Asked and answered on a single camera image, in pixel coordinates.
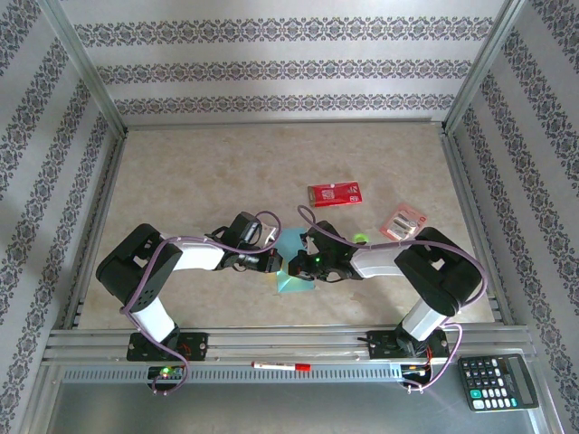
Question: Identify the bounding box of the aluminium mounting rail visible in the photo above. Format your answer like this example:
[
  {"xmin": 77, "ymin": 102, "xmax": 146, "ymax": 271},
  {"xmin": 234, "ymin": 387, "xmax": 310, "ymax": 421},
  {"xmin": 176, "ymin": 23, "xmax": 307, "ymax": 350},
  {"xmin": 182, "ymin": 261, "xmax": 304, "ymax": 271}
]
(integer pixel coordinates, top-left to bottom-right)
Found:
[{"xmin": 43, "ymin": 324, "xmax": 536, "ymax": 365}]

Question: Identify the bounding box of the grey metal shelf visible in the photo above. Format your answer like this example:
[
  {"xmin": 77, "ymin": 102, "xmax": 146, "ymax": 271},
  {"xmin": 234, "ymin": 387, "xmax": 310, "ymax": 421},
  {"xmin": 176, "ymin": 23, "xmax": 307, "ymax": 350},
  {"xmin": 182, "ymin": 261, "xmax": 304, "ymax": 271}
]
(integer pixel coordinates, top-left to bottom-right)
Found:
[{"xmin": 44, "ymin": 382, "xmax": 544, "ymax": 434}]

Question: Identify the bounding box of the aluminium table edge rail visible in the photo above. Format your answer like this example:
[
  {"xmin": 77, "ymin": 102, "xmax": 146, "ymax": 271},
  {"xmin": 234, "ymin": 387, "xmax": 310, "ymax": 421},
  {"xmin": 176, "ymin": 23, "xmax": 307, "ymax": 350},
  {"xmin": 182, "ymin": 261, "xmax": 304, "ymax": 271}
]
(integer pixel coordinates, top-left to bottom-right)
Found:
[
  {"xmin": 61, "ymin": 130, "xmax": 128, "ymax": 330},
  {"xmin": 121, "ymin": 118, "xmax": 447, "ymax": 132},
  {"xmin": 441, "ymin": 130, "xmax": 517, "ymax": 326}
]

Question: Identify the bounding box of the small controller circuit board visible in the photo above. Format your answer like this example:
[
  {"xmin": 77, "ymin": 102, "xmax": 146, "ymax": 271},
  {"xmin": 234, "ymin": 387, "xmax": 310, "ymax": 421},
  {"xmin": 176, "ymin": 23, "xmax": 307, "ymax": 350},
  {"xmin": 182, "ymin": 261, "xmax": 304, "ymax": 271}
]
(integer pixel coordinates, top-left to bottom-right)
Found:
[
  {"xmin": 400, "ymin": 361, "xmax": 433, "ymax": 380},
  {"xmin": 147, "ymin": 364, "xmax": 185, "ymax": 382}
]

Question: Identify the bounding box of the light blue paper sheet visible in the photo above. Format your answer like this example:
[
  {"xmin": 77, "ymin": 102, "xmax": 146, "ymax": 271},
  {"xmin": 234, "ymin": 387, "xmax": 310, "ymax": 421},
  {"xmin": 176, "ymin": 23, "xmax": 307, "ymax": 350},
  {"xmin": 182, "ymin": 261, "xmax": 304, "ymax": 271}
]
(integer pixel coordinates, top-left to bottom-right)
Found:
[{"xmin": 273, "ymin": 227, "xmax": 318, "ymax": 295}]

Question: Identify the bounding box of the pink flash drive blister pack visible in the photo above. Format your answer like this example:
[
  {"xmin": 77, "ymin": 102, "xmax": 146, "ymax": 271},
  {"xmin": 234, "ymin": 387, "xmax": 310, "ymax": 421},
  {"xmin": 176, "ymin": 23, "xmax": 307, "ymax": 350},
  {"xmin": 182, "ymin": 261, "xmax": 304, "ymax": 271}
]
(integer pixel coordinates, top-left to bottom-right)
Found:
[{"xmin": 378, "ymin": 202, "xmax": 427, "ymax": 240}]

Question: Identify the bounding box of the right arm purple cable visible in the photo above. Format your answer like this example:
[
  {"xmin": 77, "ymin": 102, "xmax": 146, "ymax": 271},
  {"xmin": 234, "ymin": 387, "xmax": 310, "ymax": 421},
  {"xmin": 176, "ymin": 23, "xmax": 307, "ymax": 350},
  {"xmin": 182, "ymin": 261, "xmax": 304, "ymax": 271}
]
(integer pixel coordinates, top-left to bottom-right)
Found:
[{"xmin": 297, "ymin": 205, "xmax": 489, "ymax": 394}]

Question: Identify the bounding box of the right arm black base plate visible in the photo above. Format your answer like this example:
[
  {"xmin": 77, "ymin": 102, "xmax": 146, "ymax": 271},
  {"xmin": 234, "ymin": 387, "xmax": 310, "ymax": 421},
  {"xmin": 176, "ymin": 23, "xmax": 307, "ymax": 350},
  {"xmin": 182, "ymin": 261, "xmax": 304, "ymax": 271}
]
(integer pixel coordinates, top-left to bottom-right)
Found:
[{"xmin": 366, "ymin": 329, "xmax": 450, "ymax": 362}]

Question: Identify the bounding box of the red memory card package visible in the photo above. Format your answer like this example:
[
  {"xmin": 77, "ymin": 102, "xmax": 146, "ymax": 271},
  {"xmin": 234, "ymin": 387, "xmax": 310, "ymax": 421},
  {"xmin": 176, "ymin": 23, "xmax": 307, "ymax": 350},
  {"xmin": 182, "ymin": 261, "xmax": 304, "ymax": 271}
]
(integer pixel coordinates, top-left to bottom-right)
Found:
[{"xmin": 307, "ymin": 181, "xmax": 364, "ymax": 209}]

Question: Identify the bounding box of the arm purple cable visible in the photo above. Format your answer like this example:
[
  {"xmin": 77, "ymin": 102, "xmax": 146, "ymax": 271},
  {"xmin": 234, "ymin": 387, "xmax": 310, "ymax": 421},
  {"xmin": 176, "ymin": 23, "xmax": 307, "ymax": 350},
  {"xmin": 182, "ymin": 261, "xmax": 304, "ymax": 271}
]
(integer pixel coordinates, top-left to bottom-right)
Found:
[
  {"xmin": 297, "ymin": 205, "xmax": 489, "ymax": 394},
  {"xmin": 119, "ymin": 211, "xmax": 282, "ymax": 398}
]

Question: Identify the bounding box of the grey slotted cable duct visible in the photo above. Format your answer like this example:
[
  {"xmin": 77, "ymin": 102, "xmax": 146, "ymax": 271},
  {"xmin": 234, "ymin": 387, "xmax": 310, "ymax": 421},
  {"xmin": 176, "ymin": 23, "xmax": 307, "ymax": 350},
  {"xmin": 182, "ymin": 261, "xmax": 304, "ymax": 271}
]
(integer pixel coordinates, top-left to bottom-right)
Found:
[{"xmin": 61, "ymin": 364, "xmax": 404, "ymax": 385}]

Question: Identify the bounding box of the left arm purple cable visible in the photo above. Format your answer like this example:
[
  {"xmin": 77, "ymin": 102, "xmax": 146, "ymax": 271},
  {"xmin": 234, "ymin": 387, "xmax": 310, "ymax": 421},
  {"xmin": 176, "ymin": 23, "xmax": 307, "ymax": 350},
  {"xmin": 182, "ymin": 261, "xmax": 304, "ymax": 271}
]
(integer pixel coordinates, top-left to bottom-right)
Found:
[{"xmin": 119, "ymin": 211, "xmax": 282, "ymax": 398}]

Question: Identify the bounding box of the aluminium frame post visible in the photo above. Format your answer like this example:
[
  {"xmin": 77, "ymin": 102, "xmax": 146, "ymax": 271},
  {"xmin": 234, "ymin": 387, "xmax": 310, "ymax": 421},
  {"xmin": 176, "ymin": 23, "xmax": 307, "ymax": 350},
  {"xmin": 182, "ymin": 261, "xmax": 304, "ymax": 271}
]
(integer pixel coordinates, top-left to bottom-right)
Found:
[
  {"xmin": 442, "ymin": 0, "xmax": 530, "ymax": 135},
  {"xmin": 38, "ymin": 0, "xmax": 128, "ymax": 137}
]

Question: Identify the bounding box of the white red marker pen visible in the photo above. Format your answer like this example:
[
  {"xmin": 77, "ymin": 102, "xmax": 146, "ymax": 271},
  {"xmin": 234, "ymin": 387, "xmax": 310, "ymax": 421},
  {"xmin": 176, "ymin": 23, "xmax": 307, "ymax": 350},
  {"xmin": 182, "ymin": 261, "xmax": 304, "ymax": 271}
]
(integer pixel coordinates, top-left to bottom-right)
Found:
[{"xmin": 251, "ymin": 360, "xmax": 312, "ymax": 373}]

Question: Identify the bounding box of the black desk calculator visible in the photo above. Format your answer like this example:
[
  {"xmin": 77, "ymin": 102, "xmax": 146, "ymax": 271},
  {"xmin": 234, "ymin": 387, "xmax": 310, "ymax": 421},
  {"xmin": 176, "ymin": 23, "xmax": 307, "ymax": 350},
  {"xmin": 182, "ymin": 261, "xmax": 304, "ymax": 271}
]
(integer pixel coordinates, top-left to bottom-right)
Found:
[{"xmin": 457, "ymin": 354, "xmax": 541, "ymax": 412}]

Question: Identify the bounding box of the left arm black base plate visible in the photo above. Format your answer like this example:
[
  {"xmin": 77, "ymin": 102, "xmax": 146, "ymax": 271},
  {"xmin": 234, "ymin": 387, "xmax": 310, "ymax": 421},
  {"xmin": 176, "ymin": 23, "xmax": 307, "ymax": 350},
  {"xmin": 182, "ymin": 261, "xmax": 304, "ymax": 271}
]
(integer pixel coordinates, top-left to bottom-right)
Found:
[{"xmin": 126, "ymin": 332, "xmax": 210, "ymax": 363}]

